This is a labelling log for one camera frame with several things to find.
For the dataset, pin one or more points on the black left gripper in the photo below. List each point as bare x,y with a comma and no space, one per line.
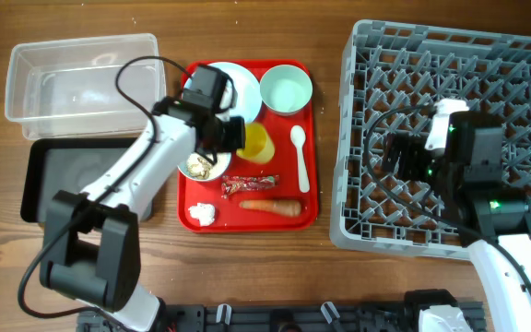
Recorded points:
230,135

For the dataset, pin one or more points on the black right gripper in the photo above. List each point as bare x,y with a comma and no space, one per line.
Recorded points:
397,154

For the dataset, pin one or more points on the yellow plastic cup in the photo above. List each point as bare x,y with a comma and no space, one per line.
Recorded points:
259,147

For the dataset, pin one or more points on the red candy wrapper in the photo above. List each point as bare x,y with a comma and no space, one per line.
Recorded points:
235,184

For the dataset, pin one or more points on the white tissue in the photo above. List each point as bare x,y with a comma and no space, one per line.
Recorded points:
204,213

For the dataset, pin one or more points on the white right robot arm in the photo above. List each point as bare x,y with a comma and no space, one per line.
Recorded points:
494,225

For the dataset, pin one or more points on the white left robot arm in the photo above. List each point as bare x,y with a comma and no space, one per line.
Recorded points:
91,250

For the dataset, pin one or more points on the grey dishwasher rack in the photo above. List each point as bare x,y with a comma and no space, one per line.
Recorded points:
387,66

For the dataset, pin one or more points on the small bowl with food scraps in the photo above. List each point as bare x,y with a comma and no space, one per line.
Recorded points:
199,169

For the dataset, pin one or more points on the large white plate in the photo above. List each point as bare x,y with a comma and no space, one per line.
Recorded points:
248,98

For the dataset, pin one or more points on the red serving tray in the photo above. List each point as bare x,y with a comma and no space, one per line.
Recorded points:
252,197

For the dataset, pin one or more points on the white plastic spoon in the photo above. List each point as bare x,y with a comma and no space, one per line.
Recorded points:
298,139

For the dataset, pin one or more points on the pale green bowl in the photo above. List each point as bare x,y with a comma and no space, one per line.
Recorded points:
286,89

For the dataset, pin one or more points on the orange carrot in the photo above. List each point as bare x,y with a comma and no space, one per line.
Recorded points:
282,207

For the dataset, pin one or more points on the clear plastic bin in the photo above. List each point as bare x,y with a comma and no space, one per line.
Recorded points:
83,87

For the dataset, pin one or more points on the black plastic tray bin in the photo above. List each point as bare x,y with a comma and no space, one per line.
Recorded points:
67,164

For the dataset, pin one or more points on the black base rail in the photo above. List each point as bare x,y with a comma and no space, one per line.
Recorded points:
379,316

